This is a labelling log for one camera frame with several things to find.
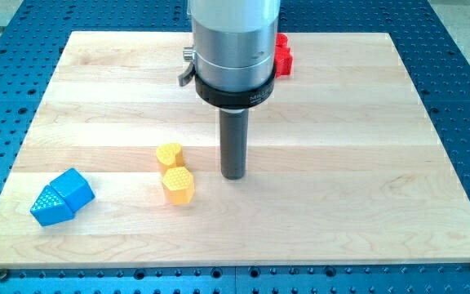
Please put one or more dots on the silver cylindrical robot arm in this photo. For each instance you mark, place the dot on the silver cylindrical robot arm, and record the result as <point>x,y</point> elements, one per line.
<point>231,64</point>

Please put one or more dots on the blue triangle block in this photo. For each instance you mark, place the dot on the blue triangle block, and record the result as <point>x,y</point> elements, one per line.
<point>49,208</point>

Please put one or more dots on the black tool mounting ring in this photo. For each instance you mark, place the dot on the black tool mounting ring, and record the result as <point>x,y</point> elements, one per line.
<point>235,100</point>

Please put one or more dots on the blue cube block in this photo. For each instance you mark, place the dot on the blue cube block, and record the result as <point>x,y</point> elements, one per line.
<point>73,188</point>

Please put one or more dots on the yellow heart block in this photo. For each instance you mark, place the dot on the yellow heart block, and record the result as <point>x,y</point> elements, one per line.
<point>169,156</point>

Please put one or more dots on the yellow hexagon block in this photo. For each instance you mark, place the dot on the yellow hexagon block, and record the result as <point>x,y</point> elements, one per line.
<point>178,185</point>

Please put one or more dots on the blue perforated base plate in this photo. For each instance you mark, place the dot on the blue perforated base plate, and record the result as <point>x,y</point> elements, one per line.
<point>32,38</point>

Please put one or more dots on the red block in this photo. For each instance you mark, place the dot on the red block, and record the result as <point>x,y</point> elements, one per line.
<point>283,60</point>

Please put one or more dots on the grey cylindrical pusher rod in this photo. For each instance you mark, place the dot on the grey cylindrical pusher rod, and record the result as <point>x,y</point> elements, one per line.
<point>233,126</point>

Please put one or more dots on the light wooden board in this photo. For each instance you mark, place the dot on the light wooden board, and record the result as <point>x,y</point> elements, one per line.
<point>343,166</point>

